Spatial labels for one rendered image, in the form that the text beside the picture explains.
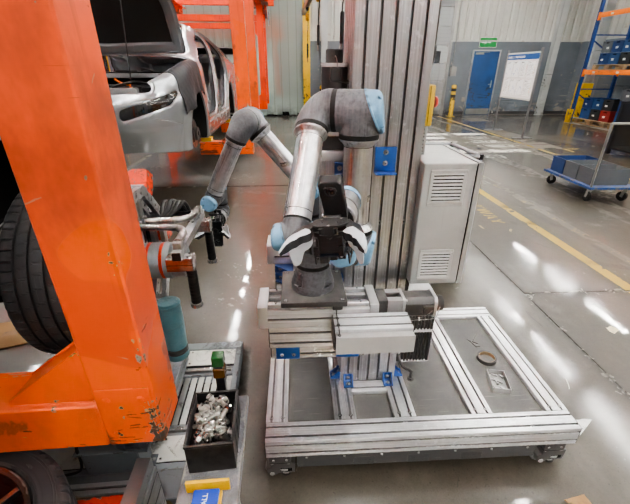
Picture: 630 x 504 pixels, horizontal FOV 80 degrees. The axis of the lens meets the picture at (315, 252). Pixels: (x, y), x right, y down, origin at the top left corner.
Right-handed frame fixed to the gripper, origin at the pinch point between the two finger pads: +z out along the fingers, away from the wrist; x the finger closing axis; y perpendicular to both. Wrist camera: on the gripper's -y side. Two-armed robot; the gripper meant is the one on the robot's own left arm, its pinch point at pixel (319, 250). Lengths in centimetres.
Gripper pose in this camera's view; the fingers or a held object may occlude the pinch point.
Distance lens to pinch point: 63.2
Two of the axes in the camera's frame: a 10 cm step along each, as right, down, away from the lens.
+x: -9.7, 0.4, 2.4
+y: 1.3, 9.0, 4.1
